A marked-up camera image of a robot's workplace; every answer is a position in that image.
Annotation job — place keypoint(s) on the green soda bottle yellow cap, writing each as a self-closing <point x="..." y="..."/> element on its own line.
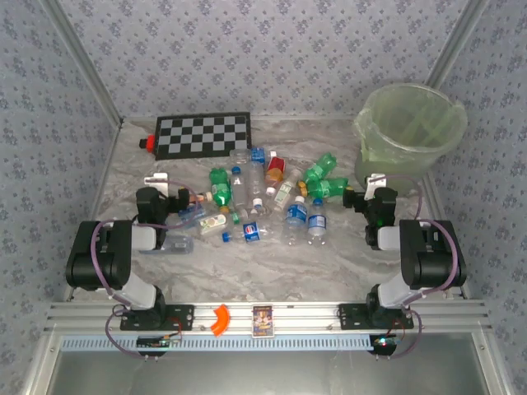
<point x="325" y="188"/>

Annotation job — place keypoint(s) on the small bottle pale label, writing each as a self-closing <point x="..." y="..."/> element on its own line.
<point x="212" y="223"/>

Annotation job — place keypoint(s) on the green soda bottle white label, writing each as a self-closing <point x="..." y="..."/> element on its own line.
<point x="220" y="187"/>

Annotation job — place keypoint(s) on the clear bottle dark label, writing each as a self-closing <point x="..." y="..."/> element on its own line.
<point x="179" y="244"/>

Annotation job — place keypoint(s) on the clear bottle blue cap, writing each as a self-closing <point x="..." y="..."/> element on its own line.
<point x="239" y="189"/>

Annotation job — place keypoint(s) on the water bottle white cap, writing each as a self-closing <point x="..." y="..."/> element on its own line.
<point x="295" y="214"/>

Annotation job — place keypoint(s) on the small bottle green white label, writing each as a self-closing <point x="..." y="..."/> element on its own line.
<point x="283" y="195"/>

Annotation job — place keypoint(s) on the clear bottle white cap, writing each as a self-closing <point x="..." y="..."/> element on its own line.
<point x="256" y="181"/>

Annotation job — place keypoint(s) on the crushed clear bottle blue label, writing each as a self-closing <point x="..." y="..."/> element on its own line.
<point x="257" y="154"/>

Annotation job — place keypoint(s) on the orange juice bottle red label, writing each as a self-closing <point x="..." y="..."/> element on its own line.
<point x="275" y="164"/>

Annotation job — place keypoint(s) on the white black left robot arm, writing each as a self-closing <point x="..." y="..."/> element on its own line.
<point x="103" y="255"/>

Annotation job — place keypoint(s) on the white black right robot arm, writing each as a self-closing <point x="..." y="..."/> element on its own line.
<point x="428" y="255"/>

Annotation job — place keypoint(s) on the bin with green liner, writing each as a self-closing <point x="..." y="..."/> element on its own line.
<point x="411" y="123"/>

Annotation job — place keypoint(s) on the black grey checkerboard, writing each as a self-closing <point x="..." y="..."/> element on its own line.
<point x="201" y="136"/>

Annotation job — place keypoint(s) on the red emergency stop button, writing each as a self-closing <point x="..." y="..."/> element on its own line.
<point x="149" y="143"/>

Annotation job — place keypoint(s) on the orange curved plastic piece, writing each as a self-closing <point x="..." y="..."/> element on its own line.
<point x="224" y="314"/>

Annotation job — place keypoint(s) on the colourful picture card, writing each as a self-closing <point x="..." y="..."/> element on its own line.
<point x="262" y="321"/>

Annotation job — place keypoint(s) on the grey metal panel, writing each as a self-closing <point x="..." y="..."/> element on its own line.
<point x="263" y="374"/>

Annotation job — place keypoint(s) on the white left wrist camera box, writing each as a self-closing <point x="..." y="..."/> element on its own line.
<point x="156" y="181"/>

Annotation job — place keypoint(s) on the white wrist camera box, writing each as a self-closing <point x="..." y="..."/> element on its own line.
<point x="375" y="183"/>
<point x="156" y="181"/>

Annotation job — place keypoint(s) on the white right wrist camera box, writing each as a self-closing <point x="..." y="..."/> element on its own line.
<point x="375" y="183"/>

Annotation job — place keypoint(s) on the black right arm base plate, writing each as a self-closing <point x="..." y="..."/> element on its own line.
<point x="350" y="314"/>

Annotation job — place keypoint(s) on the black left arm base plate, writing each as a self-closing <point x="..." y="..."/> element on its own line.
<point x="185" y="317"/>

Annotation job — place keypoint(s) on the aluminium mounting rail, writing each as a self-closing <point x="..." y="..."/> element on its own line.
<point x="309" y="317"/>

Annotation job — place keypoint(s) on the aluminium frame post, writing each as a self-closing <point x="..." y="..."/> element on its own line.
<point x="457" y="41"/>
<point x="86" y="61"/>

